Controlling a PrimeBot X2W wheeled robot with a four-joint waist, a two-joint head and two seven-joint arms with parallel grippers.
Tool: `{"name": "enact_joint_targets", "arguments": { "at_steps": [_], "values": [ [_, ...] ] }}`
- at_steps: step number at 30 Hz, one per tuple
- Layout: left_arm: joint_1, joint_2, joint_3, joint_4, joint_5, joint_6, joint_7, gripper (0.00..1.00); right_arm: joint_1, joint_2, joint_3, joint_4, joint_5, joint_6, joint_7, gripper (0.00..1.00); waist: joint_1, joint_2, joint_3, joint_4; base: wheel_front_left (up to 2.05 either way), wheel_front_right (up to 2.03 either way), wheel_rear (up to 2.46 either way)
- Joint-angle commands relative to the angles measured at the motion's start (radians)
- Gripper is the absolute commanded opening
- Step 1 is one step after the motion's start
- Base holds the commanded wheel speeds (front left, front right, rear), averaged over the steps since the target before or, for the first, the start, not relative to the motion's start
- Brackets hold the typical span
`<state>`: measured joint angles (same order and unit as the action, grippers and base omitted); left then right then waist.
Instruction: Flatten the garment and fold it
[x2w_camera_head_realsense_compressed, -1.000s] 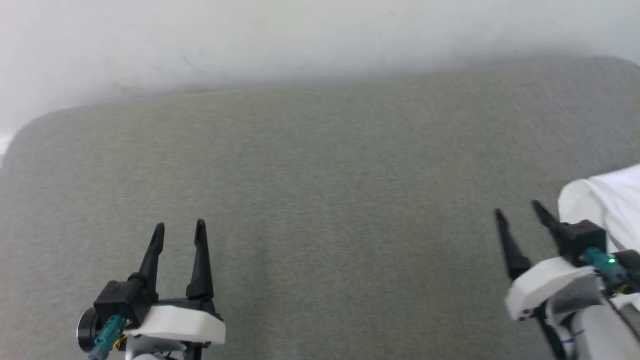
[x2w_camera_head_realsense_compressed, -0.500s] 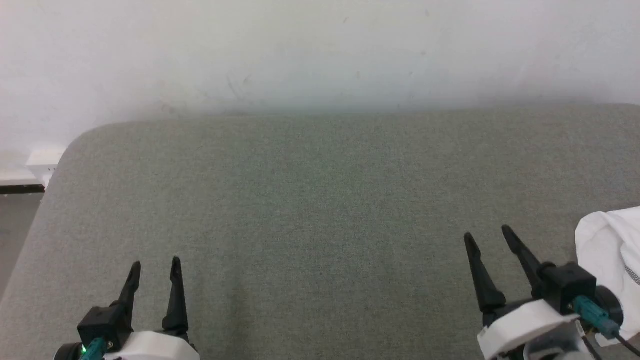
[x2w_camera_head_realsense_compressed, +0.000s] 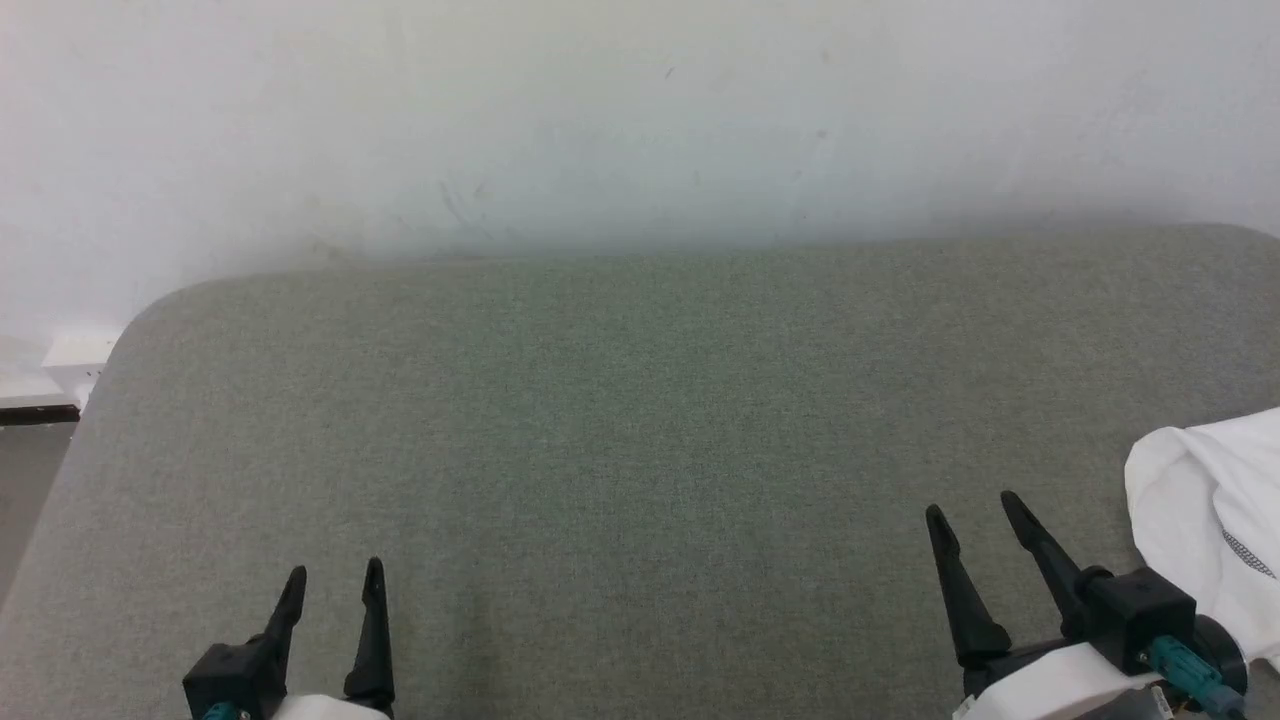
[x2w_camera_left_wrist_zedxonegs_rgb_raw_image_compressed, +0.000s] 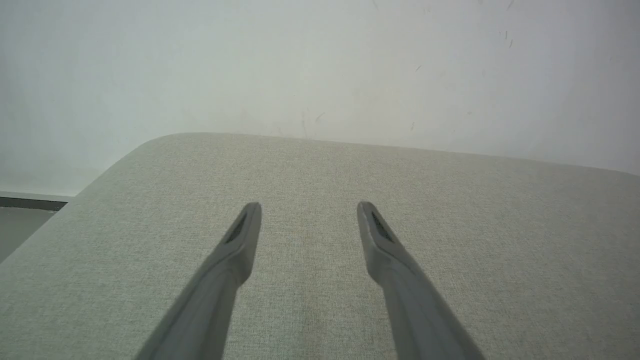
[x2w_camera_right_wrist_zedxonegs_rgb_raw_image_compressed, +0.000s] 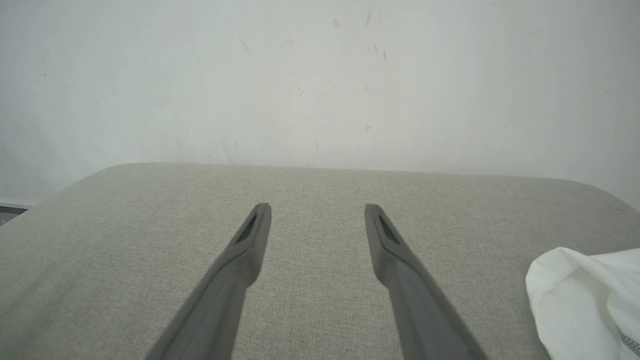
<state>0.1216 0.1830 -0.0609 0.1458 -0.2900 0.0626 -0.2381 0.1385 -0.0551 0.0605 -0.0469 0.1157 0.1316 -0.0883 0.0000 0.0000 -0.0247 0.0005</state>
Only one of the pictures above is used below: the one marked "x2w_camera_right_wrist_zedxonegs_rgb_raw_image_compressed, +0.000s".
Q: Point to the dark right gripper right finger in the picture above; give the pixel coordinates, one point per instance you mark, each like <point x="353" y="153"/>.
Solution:
<point x="415" y="295"/>

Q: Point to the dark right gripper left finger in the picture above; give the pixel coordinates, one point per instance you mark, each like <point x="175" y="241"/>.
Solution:
<point x="225" y="295"/>

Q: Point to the white shirt with grey stitching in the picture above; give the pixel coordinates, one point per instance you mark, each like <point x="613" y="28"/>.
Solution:
<point x="585" y="300"/>

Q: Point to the grey fabric padded board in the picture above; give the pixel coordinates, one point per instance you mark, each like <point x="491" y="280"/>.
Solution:
<point x="320" y="225"/>

